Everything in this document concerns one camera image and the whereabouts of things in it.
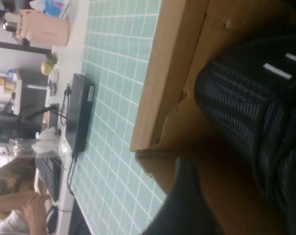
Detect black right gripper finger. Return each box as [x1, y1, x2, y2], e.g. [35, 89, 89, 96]
[140, 156, 223, 235]

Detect black mesh sneaker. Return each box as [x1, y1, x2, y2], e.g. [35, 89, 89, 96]
[193, 34, 296, 235]

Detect person's bare forearm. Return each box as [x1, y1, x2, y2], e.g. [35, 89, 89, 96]
[0, 190, 32, 213]

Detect brown cardboard shoe box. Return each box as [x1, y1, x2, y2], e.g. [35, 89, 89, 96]
[129, 0, 296, 235]

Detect black rectangular electronics box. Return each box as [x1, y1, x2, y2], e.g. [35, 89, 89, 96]
[65, 72, 96, 154]

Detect person's bare hand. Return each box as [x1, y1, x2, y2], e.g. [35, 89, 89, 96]
[23, 194, 51, 223]

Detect green checked tablecloth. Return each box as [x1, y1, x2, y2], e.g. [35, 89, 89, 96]
[71, 0, 168, 235]

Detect black computer mouse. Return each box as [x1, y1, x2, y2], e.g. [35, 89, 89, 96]
[45, 205, 60, 235]

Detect black keyboard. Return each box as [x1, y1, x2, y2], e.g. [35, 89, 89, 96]
[36, 156, 63, 203]

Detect crumpled white tissue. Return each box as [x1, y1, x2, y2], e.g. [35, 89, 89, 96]
[31, 126, 61, 155]

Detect black tripod stand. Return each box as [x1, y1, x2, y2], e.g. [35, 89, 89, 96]
[0, 104, 60, 142]

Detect green round fruit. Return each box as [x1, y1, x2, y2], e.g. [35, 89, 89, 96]
[41, 61, 53, 76]

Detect black device cable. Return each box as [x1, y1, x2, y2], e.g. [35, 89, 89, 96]
[66, 151, 80, 196]

